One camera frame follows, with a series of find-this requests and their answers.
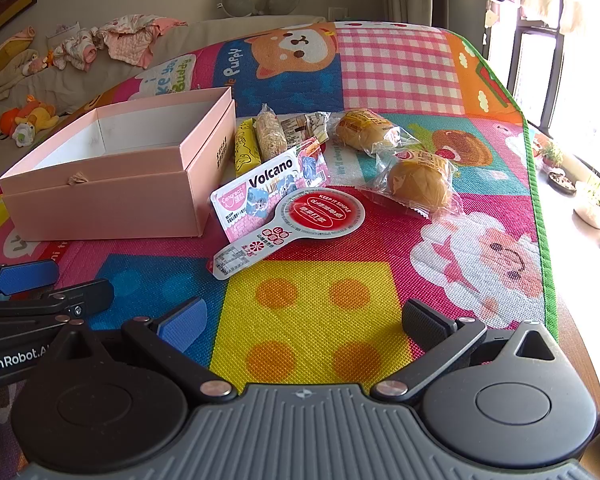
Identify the pink white card packet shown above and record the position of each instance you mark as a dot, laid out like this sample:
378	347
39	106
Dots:
260	195

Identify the clear packet of biscuits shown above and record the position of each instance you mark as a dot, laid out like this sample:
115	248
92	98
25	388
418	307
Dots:
270	135

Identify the beige sofa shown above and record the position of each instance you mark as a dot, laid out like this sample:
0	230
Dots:
80	82

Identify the white pink baby clothes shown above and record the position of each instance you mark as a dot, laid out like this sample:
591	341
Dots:
77	50

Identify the white green toy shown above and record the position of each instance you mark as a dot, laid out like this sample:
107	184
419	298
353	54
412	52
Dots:
22	134

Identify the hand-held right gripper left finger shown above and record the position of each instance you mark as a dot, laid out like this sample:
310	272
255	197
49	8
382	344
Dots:
182	325

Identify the yellow snack packet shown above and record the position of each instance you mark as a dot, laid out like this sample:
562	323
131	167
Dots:
245	152

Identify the white wall outlet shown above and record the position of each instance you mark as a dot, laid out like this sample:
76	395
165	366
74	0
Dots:
337	12

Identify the pink floral cloth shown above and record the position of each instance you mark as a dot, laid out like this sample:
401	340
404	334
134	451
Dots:
135	37

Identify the pink cardboard box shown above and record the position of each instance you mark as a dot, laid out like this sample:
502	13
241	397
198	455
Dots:
105	200

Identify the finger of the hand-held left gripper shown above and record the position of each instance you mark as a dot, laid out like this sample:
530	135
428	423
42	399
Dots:
25	275
75	296

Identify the black window frame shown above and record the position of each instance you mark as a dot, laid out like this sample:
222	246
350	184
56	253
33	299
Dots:
522	70

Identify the white pot with plant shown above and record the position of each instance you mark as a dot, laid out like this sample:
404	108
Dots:
592	210

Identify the bun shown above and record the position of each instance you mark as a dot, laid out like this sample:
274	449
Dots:
362	130
420	182

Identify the dark plant dish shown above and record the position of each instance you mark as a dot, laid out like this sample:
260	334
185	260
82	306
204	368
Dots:
562	181

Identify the small potted plant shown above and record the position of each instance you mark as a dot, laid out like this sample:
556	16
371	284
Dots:
552	155

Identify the colourful cartoon play mat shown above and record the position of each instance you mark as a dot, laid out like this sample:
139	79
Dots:
305	310

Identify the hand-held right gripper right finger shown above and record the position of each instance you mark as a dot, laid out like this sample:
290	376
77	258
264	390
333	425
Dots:
425	324

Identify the small printed snack packet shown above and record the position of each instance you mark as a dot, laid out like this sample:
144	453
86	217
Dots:
302	127

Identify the orange yellow plush toy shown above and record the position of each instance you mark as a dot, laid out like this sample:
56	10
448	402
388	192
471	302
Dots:
37	112

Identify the round red label packet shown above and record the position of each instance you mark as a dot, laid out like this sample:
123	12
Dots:
325	212

